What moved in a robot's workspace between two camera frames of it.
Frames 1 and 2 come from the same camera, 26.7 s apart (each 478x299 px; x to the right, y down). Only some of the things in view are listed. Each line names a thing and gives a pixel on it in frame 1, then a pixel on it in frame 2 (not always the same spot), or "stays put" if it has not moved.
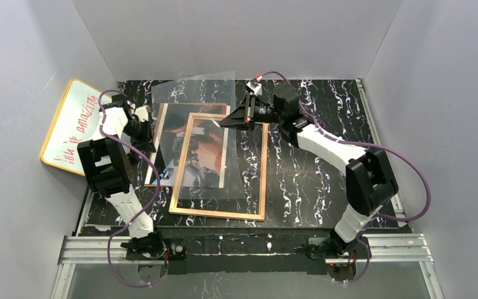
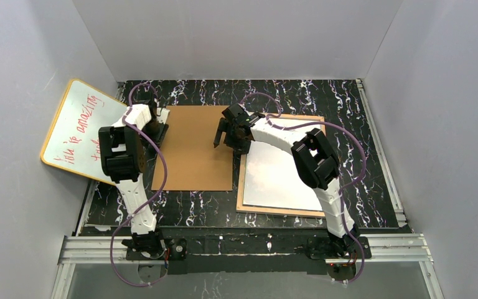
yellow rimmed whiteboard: (76, 120) stays put
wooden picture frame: (175, 199) → (270, 181)
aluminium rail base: (394, 248) stays put
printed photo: (206, 160) → (271, 180)
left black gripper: (146, 134) → (159, 125)
